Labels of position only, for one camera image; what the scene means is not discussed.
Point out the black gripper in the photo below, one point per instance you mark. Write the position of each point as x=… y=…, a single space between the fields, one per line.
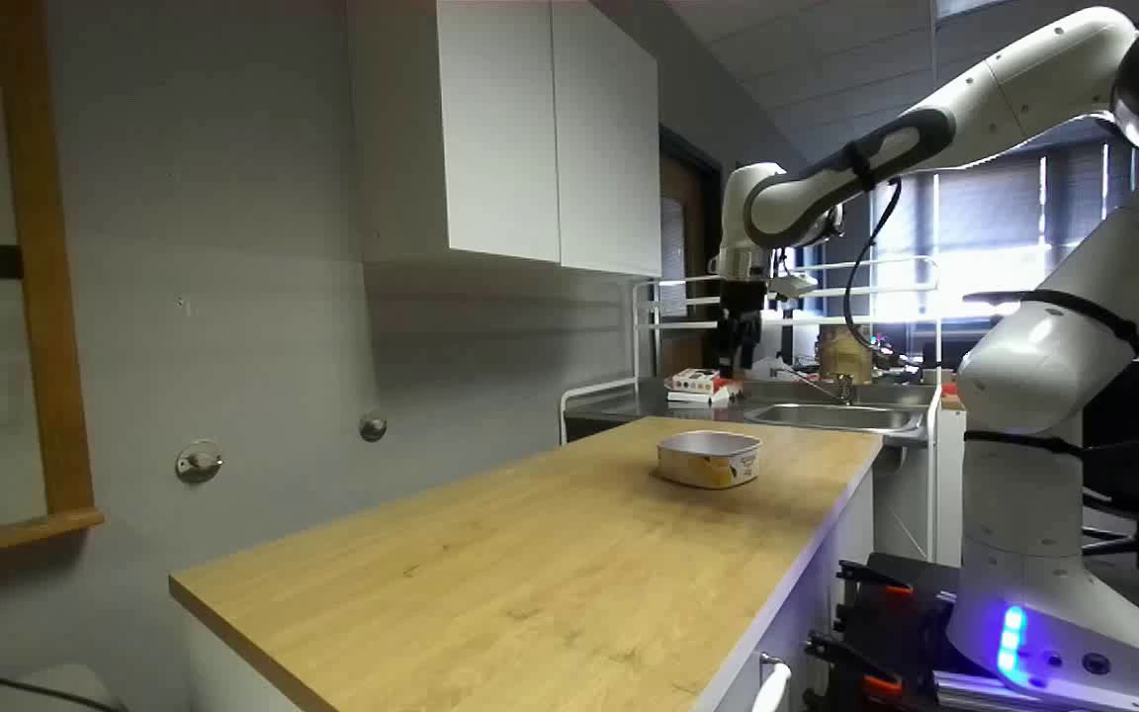
x=740 y=318

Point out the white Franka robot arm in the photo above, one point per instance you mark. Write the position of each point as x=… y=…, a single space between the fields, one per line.
x=1058 y=358

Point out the white round bowl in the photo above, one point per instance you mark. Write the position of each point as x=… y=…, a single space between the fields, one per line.
x=707 y=461

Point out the red and white box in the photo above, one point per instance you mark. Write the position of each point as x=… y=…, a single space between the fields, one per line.
x=703 y=385

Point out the brown plush toy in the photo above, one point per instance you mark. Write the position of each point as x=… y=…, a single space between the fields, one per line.
x=847 y=358

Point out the metal sink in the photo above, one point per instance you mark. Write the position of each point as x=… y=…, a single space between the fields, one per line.
x=828 y=413

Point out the black and red clamp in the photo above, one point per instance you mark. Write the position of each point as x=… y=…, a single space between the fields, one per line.
x=880 y=633

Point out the white wall cabinet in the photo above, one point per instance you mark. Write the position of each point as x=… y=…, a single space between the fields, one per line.
x=516 y=131

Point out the round metal wall knob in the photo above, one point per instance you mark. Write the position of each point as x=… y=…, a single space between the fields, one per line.
x=195 y=461
x=372 y=428

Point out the wooden frame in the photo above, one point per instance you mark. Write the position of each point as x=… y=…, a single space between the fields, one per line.
x=48 y=329

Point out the black wall switch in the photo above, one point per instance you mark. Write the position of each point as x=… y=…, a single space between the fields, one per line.
x=11 y=261

